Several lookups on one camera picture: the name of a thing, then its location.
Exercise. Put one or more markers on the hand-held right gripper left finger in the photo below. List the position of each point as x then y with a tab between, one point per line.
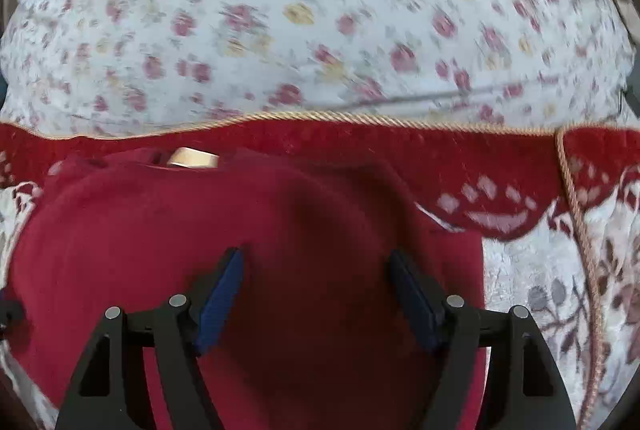
220	300

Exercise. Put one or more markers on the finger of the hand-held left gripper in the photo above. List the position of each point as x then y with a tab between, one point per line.
10	315

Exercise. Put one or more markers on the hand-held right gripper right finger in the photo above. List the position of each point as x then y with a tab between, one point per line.
412	300

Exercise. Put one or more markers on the red knit sweater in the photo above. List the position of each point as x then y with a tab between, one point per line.
310	230

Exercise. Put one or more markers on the red-bordered floral blanket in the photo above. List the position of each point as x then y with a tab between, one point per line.
550	260

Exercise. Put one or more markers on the floral white pillow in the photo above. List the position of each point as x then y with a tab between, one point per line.
300	10

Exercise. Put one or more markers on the beige cloth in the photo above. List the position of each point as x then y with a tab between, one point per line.
626	5

